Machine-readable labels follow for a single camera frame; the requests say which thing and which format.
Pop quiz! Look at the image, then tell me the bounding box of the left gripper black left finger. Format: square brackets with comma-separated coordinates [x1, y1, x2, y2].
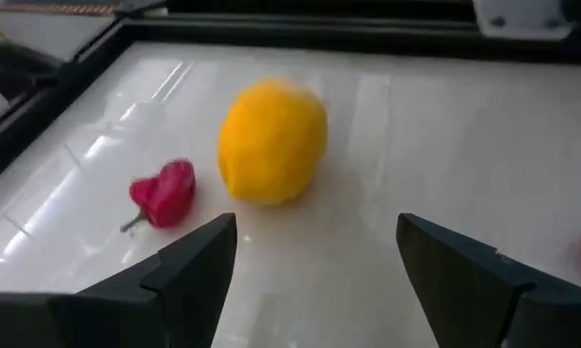
[0, 212, 239, 348]

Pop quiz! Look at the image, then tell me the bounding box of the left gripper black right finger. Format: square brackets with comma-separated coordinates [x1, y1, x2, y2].
[395, 212, 581, 348]

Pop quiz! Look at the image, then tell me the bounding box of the black hazard-striped floor mat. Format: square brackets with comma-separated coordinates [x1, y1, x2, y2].
[0, 1, 120, 17]

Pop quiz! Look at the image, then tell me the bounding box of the yellow lemon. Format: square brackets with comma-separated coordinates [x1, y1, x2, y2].
[216, 76, 330, 208]

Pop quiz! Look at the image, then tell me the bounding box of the grey metal mounting plate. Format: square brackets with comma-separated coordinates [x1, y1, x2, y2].
[472, 0, 576, 42]

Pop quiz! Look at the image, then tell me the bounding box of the small red pepper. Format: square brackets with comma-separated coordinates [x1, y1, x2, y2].
[119, 158, 197, 234]

